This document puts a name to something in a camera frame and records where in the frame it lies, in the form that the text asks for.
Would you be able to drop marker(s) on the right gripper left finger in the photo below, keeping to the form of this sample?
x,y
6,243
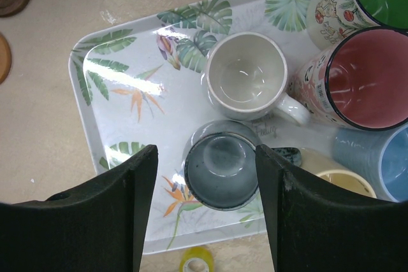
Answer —
x,y
99,225

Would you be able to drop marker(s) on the white mug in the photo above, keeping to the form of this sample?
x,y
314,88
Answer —
x,y
246,77

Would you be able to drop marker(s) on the light blue mug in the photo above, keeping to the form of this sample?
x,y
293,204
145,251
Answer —
x,y
380,157

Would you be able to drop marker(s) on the leaf pattern tray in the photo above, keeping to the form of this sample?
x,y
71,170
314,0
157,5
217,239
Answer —
x,y
138,83

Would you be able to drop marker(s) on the yellow tape roll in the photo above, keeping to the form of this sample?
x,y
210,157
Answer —
x,y
197,259

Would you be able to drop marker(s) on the red patterned mug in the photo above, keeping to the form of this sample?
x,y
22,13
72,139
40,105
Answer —
x,y
358,83

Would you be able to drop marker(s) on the green cup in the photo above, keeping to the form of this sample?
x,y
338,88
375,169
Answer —
x,y
331,21

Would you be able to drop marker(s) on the grey blue mug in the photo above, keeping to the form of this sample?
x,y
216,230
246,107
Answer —
x,y
219,164

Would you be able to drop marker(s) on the light wood coaster smooth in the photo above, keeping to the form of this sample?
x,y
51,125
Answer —
x,y
5,58

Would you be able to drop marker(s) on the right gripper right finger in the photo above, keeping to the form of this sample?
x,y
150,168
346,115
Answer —
x,y
314,225

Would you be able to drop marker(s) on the cream mug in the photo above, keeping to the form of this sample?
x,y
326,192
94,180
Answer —
x,y
331,171

